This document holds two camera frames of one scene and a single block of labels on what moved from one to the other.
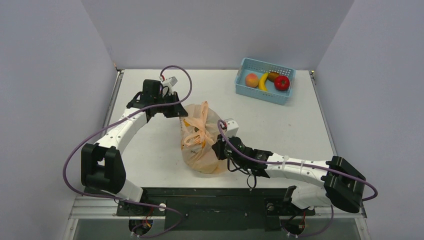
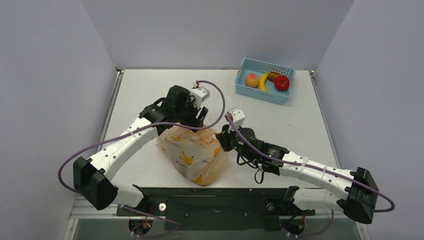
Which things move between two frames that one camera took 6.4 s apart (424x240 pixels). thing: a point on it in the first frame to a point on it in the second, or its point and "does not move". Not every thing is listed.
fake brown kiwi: [271, 76] does not move
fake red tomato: [281, 83] does not move
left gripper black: [177, 110] to [195, 122]
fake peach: [251, 80] does not move
